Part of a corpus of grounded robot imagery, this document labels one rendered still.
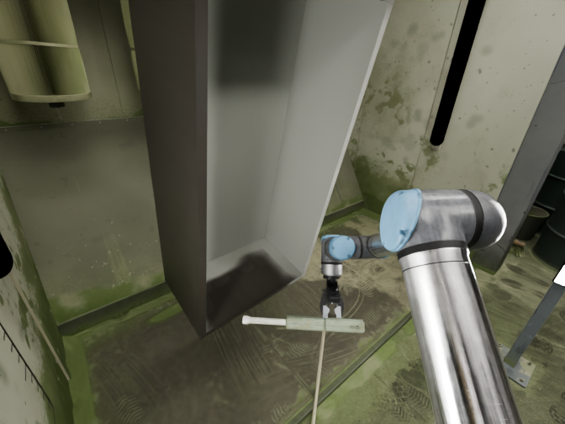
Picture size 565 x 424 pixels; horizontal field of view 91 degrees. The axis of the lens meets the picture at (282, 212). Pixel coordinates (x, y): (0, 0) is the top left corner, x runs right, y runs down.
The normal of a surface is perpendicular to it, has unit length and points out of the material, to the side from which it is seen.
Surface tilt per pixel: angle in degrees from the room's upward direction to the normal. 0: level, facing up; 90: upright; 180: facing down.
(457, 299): 40
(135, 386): 0
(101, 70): 90
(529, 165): 90
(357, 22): 90
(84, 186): 57
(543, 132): 90
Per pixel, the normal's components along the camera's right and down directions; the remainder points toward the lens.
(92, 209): 0.54, -0.16
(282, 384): 0.03, -0.88
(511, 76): -0.78, 0.28
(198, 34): 0.64, 0.54
